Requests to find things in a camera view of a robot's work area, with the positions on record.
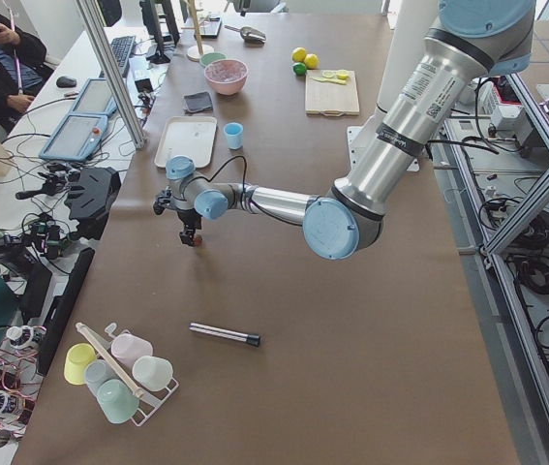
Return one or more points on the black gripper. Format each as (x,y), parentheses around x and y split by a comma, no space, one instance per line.
(187,218)

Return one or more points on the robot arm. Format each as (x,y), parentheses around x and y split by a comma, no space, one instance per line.
(466,40)

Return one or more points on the light blue plastic cup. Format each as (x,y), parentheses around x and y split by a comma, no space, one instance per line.
(234,135)

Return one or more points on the pink plastic cup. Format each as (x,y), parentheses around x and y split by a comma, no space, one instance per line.
(127,348)

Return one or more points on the white plastic cup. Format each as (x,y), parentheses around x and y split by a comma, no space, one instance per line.
(153,373)

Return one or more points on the pink bowl of ice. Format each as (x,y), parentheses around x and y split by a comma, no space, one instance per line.
(226,76)

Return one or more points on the yellow plastic cup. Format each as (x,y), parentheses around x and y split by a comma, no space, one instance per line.
(78,357)

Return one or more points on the grey-blue plastic cup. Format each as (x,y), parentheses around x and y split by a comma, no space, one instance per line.
(96,374)

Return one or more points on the green plastic cup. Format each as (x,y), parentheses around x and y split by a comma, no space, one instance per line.
(116,401)

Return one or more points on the metal ice scoop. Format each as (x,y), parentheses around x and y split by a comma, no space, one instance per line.
(249,34)

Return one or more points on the cream rabbit tray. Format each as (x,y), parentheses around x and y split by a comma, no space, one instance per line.
(190,136)

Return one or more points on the black plastic fixture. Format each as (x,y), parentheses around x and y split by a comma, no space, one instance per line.
(90,198)

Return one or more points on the steel muddler with black tip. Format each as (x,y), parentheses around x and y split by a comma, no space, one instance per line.
(247,338)

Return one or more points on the grey folded cloth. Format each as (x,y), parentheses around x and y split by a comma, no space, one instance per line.
(198,102)

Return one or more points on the long black bar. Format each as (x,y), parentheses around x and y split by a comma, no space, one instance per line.
(59,317)

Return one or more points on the blue teach pendant near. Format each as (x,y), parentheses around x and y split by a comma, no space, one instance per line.
(75,138)

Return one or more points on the blue teach pendant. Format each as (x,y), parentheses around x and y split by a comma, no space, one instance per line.
(95,97)
(75,138)

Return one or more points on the blue teach pendant far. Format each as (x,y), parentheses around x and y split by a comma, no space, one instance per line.
(95,97)

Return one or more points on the small green bowl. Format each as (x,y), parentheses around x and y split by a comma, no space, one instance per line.
(211,57)

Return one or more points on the wooden stand with round base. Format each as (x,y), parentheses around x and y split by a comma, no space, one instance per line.
(195,52)

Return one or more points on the wooden cutting board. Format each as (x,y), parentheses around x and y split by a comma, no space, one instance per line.
(329,99)

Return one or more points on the white-capped drink bottle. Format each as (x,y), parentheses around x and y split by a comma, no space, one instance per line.
(25,338)

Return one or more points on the green lime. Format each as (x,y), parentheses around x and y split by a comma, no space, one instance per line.
(299,68)

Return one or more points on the black keyboard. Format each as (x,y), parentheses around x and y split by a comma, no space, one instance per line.
(122,49)

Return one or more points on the black computer mouse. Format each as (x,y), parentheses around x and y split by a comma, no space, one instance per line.
(65,82)

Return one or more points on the yellow lemon left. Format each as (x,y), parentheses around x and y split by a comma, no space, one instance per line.
(299,54)

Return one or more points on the yellow lemon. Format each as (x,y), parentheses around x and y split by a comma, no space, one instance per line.
(311,61)
(299,54)

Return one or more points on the yellow lemon right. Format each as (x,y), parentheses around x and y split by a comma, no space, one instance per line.
(311,61)

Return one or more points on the yellow plastic knife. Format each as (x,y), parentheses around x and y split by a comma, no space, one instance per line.
(333,80)

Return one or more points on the white wire cup rack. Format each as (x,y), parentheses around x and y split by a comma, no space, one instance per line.
(149,401)

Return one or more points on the aluminium frame post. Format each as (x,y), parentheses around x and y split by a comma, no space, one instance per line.
(94,27)

